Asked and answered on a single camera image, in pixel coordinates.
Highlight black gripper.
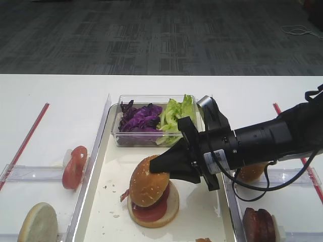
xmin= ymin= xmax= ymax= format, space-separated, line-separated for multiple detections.
xmin=149 ymin=117 xmax=234 ymax=191

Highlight sesame bun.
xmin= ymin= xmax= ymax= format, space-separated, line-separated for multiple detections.
xmin=129 ymin=155 xmax=170 ymax=207
xmin=238 ymin=162 xmax=268 ymax=184

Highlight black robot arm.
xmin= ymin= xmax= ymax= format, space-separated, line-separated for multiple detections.
xmin=149 ymin=86 xmax=322 ymax=191

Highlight green lettuce leaves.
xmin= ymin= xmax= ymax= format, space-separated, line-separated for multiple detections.
xmin=156 ymin=94 xmax=196 ymax=147

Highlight tomato slice on bun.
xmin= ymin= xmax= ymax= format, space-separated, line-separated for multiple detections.
xmin=131 ymin=185 xmax=170 ymax=222

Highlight front meat patty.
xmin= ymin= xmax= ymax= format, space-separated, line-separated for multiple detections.
xmin=243 ymin=208 xmax=260 ymax=242

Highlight meat patty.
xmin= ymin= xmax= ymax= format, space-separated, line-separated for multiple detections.
xmin=257 ymin=209 xmax=276 ymax=242
xmin=243 ymin=208 xmax=260 ymax=242

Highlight rear meat patty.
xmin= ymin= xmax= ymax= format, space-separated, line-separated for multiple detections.
xmin=257 ymin=209 xmax=276 ymax=242

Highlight rear tomato slice upright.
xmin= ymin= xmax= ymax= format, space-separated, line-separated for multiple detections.
xmin=71 ymin=146 xmax=88 ymax=166

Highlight tomato slice upright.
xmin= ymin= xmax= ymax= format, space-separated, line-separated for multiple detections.
xmin=71 ymin=146 xmax=88 ymax=166
xmin=62 ymin=157 xmax=86 ymax=190

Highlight front tomato slice upright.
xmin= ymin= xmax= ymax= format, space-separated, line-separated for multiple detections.
xmin=62 ymin=157 xmax=86 ymax=190

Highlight white holder behind patties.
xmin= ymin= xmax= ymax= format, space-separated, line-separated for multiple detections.
xmin=272 ymin=215 xmax=287 ymax=242

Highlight white holder behind tomato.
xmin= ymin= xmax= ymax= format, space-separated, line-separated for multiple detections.
xmin=62 ymin=149 xmax=73 ymax=167

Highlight bottom bun on tray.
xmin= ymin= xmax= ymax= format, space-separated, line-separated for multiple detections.
xmin=127 ymin=182 xmax=179 ymax=228

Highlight white metal tray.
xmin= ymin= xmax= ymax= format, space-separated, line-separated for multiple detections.
xmin=84 ymin=105 xmax=234 ymax=241

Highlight purple cabbage leaves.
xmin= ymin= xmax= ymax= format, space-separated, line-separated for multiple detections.
xmin=118 ymin=100 xmax=163 ymax=146

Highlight clear plastic salad container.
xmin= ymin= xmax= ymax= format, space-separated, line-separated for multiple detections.
xmin=111 ymin=94 xmax=203 ymax=147

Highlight right clear acrylic divider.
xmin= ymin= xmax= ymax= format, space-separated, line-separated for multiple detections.
xmin=221 ymin=172 xmax=246 ymax=241

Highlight clear acrylic divider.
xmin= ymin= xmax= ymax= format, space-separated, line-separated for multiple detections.
xmin=60 ymin=94 xmax=112 ymax=241
xmin=221 ymin=172 xmax=246 ymax=241

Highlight ham slice on bun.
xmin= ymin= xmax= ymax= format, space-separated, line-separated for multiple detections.
xmin=120 ymin=189 xmax=130 ymax=202

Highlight right clear acrylic crossbar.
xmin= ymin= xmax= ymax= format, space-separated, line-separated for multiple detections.
xmin=227 ymin=167 xmax=322 ymax=189

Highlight clear acrylic crossbar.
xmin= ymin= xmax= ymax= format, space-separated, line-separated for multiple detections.
xmin=1 ymin=164 xmax=65 ymax=182
xmin=227 ymin=167 xmax=322 ymax=189

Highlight right red tape strip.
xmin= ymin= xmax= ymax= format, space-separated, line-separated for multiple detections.
xmin=273 ymin=103 xmax=323 ymax=203

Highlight red tape strip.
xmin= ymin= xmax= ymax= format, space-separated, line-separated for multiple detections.
xmin=0 ymin=103 xmax=50 ymax=190
xmin=273 ymin=103 xmax=323 ymax=203

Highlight left clear acrylic divider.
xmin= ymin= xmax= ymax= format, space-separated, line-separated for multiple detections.
xmin=60 ymin=94 xmax=112 ymax=241

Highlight left red tape strip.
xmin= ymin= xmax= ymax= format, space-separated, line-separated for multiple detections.
xmin=0 ymin=103 xmax=50 ymax=190

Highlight bun bottom upright left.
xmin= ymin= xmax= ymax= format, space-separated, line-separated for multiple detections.
xmin=17 ymin=202 xmax=58 ymax=242

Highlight left clear acrylic crossbar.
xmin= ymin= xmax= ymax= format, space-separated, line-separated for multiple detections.
xmin=1 ymin=164 xmax=65 ymax=182

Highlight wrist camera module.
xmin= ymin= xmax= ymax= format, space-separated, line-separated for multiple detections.
xmin=197 ymin=95 xmax=231 ymax=132

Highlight white cable on floor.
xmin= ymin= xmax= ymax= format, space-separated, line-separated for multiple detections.
xmin=282 ymin=25 xmax=323 ymax=40

